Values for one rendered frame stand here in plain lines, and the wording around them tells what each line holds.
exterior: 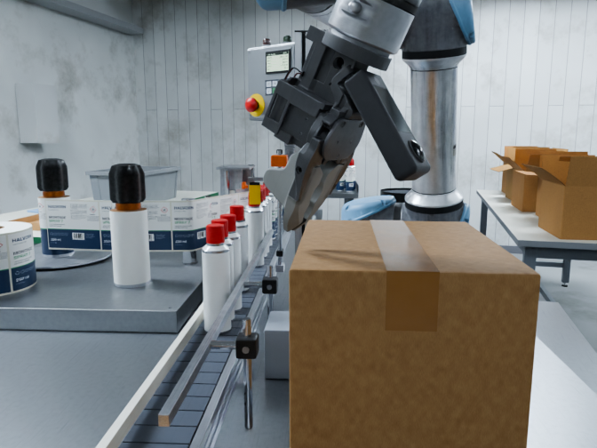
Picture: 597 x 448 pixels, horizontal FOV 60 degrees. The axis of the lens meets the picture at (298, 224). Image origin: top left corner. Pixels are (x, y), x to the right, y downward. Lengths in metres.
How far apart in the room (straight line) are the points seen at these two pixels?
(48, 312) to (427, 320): 0.91
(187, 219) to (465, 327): 1.09
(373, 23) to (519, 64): 5.42
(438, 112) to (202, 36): 5.56
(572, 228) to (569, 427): 1.81
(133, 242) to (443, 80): 0.79
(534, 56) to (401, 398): 5.50
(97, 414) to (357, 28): 0.67
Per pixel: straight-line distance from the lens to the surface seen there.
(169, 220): 1.52
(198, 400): 0.79
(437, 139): 1.02
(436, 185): 1.05
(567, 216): 2.63
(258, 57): 1.44
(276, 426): 0.82
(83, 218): 1.61
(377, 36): 0.51
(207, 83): 6.37
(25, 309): 1.28
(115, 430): 0.68
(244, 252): 1.23
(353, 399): 0.56
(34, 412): 0.94
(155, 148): 6.66
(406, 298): 0.52
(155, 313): 1.17
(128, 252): 1.32
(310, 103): 0.53
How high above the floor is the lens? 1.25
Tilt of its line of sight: 10 degrees down
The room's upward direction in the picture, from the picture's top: straight up
